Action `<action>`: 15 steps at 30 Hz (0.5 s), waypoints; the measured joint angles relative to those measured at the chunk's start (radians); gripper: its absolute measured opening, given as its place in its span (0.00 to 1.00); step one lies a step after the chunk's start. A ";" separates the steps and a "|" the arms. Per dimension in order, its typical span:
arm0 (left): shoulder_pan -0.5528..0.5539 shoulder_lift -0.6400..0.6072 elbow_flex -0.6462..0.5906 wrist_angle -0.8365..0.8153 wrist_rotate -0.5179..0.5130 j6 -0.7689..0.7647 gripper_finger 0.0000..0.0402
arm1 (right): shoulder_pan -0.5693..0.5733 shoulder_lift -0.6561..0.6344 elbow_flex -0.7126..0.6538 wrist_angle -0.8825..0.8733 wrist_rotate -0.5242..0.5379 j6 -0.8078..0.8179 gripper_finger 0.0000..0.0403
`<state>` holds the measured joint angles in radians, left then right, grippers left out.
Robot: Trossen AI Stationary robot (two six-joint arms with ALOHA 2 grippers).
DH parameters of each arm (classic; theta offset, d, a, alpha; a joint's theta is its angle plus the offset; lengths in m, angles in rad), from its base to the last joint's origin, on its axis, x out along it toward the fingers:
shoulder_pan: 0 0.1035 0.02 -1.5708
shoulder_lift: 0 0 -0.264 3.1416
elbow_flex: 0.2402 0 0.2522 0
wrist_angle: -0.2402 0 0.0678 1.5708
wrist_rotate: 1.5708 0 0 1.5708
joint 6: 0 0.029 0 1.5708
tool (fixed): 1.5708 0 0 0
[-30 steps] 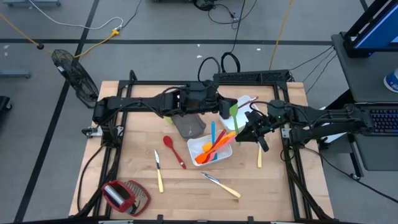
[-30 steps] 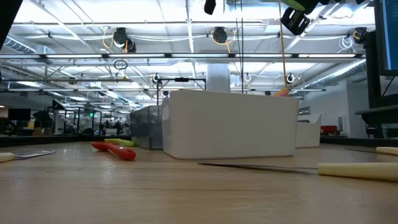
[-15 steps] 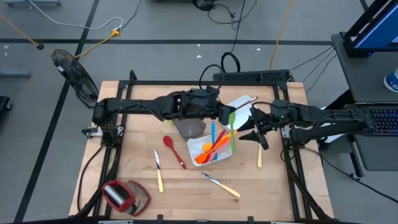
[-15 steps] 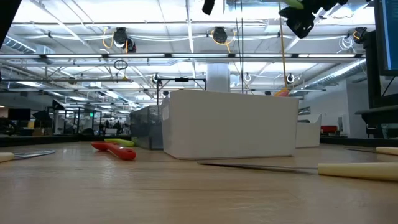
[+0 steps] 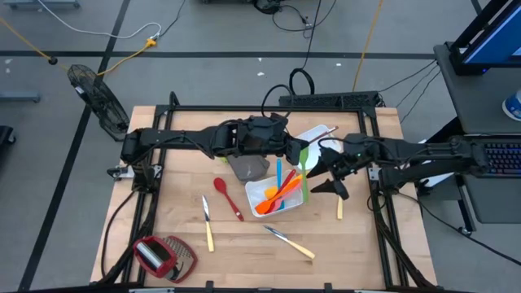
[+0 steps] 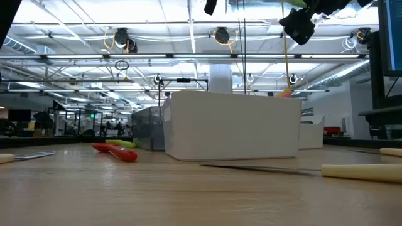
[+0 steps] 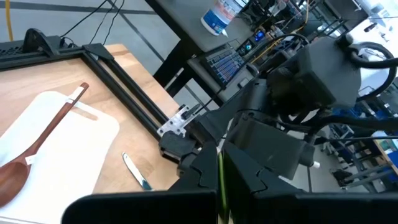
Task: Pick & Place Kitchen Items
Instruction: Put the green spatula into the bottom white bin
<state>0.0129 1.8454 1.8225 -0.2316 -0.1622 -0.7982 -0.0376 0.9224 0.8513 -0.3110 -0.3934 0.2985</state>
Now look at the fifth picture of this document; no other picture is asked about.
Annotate blue silicone spatula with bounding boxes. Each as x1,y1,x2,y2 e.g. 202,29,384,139
275,157,285,211

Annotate black computer monitor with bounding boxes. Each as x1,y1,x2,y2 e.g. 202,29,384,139
449,0,521,77

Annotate black coiled cable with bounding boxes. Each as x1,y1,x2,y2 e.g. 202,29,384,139
252,0,339,97

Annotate yellow hanging cable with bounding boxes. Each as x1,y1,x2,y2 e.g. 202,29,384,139
352,0,386,93

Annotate black backlit keyboard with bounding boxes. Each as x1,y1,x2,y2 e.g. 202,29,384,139
482,140,521,178

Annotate grey furniture foot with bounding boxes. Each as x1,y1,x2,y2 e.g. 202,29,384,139
3,0,81,10
0,91,42,103

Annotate small white plastic bin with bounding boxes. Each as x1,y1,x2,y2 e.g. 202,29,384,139
295,124,339,172

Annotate red metal box grater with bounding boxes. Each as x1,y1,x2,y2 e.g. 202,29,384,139
133,234,199,285

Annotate white floor cable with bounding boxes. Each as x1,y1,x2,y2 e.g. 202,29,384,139
36,0,164,42

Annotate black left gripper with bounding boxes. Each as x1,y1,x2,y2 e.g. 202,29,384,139
239,113,309,165

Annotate black aluminium table frame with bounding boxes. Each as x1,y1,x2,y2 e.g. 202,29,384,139
97,91,439,293

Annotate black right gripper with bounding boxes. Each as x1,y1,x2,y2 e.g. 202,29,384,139
306,133,374,201

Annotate blue white roll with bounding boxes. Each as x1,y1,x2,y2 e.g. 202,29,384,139
501,89,521,122

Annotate large white plastic bin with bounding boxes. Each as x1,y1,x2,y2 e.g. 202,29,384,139
244,169,306,219

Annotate yellow floor extension cable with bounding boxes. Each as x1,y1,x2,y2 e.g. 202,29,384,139
0,15,158,78

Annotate grey side desk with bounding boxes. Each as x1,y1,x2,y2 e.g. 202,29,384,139
433,40,521,225

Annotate red silicone spoon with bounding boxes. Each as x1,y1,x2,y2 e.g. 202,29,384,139
212,177,245,223

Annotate green silicone spatula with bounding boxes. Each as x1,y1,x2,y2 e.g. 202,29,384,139
298,146,310,204

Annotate dark red silicone spatula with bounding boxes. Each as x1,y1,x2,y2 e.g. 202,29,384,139
276,168,298,196

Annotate black floor fan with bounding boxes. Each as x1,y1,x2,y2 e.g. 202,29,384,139
67,63,131,142

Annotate grey translucent plastic bin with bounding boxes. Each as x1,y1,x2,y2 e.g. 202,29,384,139
226,154,271,183

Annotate pink silicone spatula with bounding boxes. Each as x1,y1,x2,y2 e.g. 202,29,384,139
268,185,304,212

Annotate black floor object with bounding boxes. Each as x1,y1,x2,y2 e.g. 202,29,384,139
0,125,17,147

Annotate orange silicone spatula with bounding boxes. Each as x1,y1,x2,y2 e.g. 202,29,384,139
255,173,304,216

